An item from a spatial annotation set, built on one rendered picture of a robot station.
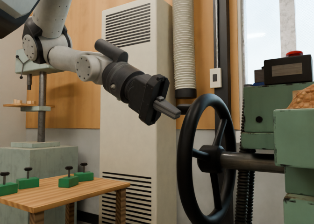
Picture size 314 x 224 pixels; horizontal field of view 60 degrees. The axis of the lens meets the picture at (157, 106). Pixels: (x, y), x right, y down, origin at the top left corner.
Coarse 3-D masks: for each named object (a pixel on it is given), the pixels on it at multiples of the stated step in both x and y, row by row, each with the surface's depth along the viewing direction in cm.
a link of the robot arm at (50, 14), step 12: (48, 0) 72; (60, 0) 73; (36, 12) 76; (48, 12) 75; (60, 12) 76; (24, 24) 79; (36, 24) 78; (48, 24) 78; (60, 24) 80; (24, 36) 80; (48, 36) 81; (24, 48) 82; (36, 48) 79
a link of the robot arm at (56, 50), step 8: (40, 40) 80; (48, 40) 82; (56, 40) 83; (64, 40) 85; (40, 48) 80; (48, 48) 82; (56, 48) 80; (64, 48) 79; (40, 56) 81; (48, 56) 82; (56, 56) 79; (64, 56) 77; (48, 64) 85; (56, 64) 80; (64, 64) 77
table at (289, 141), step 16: (288, 112) 28; (304, 112) 27; (288, 128) 28; (304, 128) 27; (256, 144) 50; (272, 144) 48; (288, 144) 28; (304, 144) 27; (288, 160) 28; (304, 160) 27
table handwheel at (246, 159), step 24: (216, 96) 60; (192, 120) 50; (192, 144) 49; (216, 144) 61; (216, 168) 57; (240, 168) 55; (264, 168) 52; (192, 192) 48; (216, 192) 60; (192, 216) 50; (216, 216) 58
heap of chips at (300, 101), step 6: (312, 84) 30; (306, 90) 29; (312, 90) 29; (294, 96) 30; (300, 96) 29; (306, 96) 29; (312, 96) 28; (294, 102) 30; (300, 102) 29; (306, 102) 28; (312, 102) 28; (288, 108) 29; (294, 108) 28
